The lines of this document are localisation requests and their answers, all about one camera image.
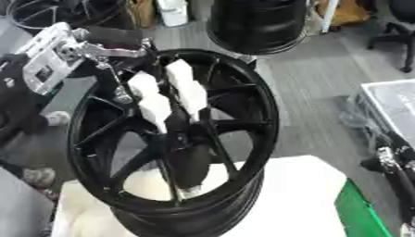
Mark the white foam block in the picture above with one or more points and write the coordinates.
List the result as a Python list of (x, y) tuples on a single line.
[(302, 200)]

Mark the white container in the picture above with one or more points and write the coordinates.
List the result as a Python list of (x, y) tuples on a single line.
[(172, 11)]

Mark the grey tray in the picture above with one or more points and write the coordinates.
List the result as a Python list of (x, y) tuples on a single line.
[(394, 105)]

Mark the green board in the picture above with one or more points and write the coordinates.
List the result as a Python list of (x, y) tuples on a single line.
[(359, 213)]

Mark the black office chair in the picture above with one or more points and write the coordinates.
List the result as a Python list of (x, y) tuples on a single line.
[(400, 27)]

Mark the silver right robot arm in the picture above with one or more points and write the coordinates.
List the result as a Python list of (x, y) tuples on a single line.
[(408, 220)]

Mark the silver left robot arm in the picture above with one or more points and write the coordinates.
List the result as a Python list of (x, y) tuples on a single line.
[(46, 58)]

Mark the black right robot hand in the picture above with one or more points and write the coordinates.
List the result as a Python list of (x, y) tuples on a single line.
[(390, 160)]

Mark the black spoked wheel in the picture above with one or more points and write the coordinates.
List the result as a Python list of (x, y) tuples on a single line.
[(246, 145)]

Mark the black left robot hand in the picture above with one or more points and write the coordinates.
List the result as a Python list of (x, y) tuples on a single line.
[(113, 37)]

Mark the tan cardboard box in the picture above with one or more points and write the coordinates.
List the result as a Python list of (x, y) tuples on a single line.
[(348, 12)]

